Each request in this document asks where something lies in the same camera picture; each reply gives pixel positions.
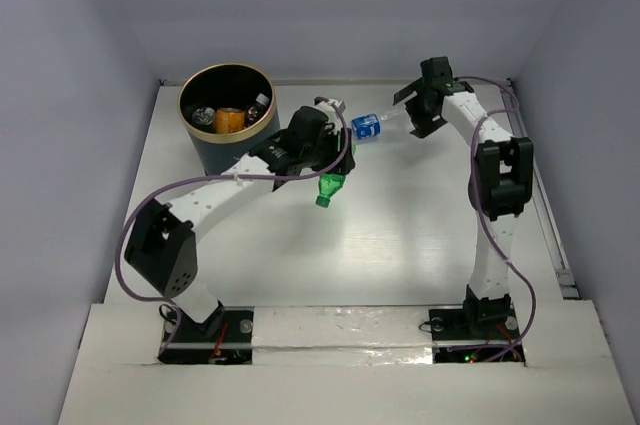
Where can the clear bottle white cap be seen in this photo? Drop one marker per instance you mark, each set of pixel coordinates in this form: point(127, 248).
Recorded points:
point(203, 117)

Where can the blue label water bottle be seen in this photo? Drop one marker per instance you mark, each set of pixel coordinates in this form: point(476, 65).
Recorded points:
point(386, 127)

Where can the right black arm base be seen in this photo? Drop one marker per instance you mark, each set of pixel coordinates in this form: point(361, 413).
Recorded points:
point(475, 330)

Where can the clear crushed bottle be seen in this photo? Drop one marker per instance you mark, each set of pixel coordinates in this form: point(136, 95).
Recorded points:
point(255, 111)

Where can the dark bin with gold rim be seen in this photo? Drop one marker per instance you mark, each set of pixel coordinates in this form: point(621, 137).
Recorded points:
point(226, 86)

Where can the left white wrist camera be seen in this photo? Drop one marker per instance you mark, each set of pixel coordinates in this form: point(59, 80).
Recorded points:
point(333, 108)

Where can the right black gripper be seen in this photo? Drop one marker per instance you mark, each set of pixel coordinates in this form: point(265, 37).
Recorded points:
point(423, 123)

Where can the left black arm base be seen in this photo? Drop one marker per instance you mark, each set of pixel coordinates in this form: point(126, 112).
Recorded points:
point(186, 344)

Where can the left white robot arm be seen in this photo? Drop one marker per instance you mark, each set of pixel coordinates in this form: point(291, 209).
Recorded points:
point(162, 244)

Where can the metal rail at table edge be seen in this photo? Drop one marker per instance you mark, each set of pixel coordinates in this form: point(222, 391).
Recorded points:
point(564, 275)

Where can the small orange bottle barcode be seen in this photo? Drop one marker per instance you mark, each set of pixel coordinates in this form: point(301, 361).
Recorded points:
point(229, 121)

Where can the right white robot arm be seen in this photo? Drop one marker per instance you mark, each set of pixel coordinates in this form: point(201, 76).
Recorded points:
point(500, 186)

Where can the silver foil tape strip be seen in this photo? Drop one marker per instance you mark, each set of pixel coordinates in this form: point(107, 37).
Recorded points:
point(340, 336)

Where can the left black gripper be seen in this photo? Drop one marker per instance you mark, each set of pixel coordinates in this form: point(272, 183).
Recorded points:
point(338, 156)

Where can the green plastic bottle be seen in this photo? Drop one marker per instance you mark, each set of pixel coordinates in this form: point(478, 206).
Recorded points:
point(331, 183)

